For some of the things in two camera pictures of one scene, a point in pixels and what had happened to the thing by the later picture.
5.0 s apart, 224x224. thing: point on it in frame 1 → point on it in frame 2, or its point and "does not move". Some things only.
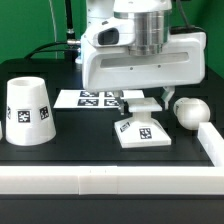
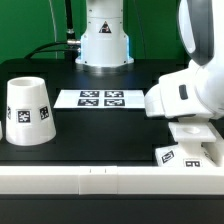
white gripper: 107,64 → 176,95
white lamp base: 141,131 → 197,147
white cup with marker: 30,119 does not move
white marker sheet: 94,99 does not move
